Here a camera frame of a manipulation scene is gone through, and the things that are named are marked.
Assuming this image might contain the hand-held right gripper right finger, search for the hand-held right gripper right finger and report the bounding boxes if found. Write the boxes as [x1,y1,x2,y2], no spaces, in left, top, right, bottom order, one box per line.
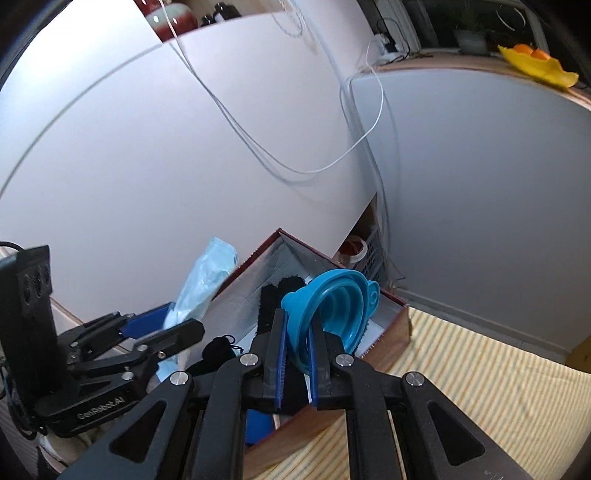
[308,322,533,480]

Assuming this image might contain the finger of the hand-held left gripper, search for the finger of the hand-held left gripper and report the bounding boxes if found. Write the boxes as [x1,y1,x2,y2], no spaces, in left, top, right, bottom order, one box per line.
[57,304,177,359]
[68,318,206,394]

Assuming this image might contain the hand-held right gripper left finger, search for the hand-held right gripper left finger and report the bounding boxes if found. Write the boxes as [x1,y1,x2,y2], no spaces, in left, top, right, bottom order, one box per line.
[58,308,288,480]

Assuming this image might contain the black smooth sock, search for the black smooth sock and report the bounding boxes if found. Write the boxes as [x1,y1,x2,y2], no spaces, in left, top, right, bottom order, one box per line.
[185,335,237,377]

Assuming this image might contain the red-brown cardboard box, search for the red-brown cardboard box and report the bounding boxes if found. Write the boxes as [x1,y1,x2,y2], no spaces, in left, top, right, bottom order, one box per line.
[185,227,414,480]

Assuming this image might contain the light blue mask packet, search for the light blue mask packet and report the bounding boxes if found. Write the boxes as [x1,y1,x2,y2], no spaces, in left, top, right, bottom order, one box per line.
[157,236,239,384]

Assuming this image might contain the teal collapsible funnel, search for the teal collapsible funnel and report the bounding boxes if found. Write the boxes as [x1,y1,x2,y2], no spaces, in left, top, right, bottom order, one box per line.
[280,269,382,377]

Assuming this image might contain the white plastic basket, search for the white plastic basket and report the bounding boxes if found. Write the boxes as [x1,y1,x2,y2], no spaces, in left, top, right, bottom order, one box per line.
[355,231,385,289]

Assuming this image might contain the red white tape roll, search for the red white tape roll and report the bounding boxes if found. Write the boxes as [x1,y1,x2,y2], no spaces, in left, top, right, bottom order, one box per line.
[338,234,369,267]

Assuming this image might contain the white sideboard with wooden top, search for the white sideboard with wooden top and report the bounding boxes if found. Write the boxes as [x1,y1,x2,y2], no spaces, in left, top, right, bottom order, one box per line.
[348,50,591,366]

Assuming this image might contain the red vase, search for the red vase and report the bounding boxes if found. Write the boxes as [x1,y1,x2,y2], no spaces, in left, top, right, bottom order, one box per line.
[142,0,200,41]

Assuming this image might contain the black bottles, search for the black bottles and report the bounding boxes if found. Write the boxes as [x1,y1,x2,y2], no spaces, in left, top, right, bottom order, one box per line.
[200,2,242,27]

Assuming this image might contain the white power strip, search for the white power strip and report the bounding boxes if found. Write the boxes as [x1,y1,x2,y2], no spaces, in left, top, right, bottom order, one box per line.
[370,34,408,62]

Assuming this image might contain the grey plant pot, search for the grey plant pot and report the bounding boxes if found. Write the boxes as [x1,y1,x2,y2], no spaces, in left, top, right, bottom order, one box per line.
[454,28,490,56]

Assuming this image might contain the yellow plate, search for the yellow plate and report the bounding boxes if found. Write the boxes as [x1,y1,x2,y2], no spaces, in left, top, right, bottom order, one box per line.
[498,44,579,89]

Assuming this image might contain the white cable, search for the white cable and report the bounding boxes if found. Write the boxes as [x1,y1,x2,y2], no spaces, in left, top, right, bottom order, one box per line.
[159,0,370,186]
[339,39,399,289]

